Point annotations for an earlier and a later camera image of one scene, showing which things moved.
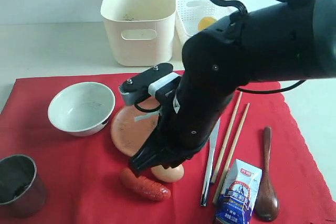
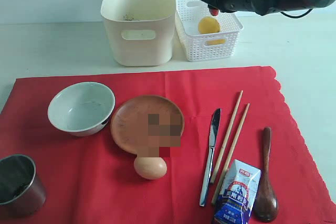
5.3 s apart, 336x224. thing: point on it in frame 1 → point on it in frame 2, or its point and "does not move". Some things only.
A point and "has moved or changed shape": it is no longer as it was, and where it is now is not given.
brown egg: x=169 y=174 has moved or changed shape
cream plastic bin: x=139 y=11 does not move
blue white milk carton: x=240 y=194 does not move
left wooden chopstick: x=227 y=137 does not move
